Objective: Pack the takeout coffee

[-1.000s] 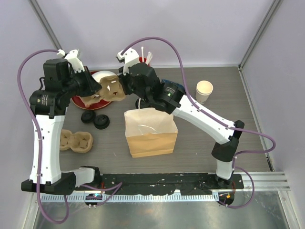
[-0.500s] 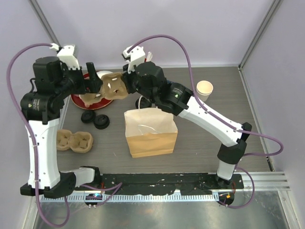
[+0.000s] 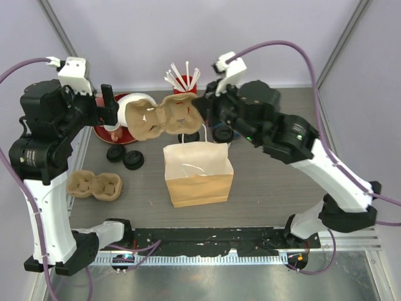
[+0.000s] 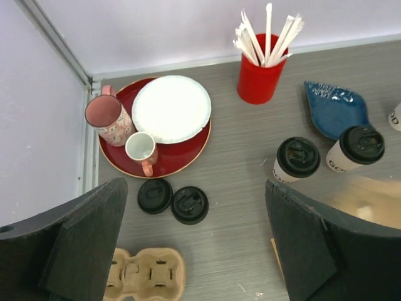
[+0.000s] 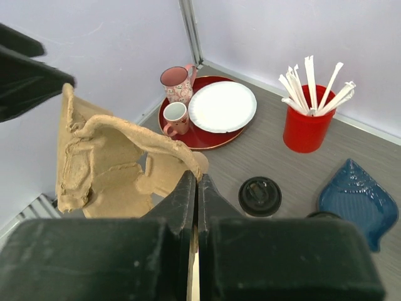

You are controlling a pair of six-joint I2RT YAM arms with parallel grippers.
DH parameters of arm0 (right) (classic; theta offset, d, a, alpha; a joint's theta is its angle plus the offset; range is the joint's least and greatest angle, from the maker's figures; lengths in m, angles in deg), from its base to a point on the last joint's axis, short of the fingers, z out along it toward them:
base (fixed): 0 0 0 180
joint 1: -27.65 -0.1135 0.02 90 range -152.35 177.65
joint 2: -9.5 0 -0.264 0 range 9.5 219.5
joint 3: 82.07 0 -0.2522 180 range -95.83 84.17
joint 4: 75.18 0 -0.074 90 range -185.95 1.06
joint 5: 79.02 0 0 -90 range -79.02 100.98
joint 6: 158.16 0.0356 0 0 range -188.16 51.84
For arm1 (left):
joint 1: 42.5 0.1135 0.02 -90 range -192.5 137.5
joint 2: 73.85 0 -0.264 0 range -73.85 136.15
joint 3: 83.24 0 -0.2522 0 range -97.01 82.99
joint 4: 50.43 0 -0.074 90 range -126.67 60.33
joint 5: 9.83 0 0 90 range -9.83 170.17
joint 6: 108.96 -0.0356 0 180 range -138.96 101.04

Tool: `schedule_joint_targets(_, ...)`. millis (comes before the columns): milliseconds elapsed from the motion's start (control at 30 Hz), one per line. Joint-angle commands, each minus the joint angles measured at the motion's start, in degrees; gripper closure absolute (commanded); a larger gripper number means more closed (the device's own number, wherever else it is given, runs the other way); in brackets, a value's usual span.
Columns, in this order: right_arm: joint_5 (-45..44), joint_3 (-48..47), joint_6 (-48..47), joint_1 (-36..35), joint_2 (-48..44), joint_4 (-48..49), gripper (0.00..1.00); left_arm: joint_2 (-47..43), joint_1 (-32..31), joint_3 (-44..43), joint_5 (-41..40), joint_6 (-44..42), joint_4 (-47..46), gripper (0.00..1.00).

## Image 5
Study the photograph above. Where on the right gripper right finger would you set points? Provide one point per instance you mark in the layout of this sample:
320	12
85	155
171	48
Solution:
243	258

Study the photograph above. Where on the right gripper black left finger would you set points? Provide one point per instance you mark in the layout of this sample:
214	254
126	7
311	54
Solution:
147	258

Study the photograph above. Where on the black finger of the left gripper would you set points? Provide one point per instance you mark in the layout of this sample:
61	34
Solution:
25	82

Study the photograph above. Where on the black lid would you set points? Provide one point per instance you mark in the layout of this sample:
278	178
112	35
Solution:
260	197
323	214

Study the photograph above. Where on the beige pulp cup carrier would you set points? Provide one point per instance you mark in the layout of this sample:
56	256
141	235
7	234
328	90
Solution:
109	167

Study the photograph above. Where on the blue leaf-shaped dish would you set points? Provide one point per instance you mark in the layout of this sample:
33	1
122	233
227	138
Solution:
353	195

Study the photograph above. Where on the red round plate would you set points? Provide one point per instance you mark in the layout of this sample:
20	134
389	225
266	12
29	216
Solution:
198	139

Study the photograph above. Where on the pink floral pitcher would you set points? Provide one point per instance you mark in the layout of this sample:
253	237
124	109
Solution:
178	82

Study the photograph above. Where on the white paper plate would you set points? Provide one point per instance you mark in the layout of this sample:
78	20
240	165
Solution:
222	107

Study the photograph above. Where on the red cylindrical straw holder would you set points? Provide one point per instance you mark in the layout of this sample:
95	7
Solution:
305	134

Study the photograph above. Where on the bundle of wrapped straws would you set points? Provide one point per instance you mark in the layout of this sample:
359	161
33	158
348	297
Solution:
308	103

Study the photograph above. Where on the small pink-handled mug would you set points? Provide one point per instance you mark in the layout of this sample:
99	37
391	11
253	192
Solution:
177	119

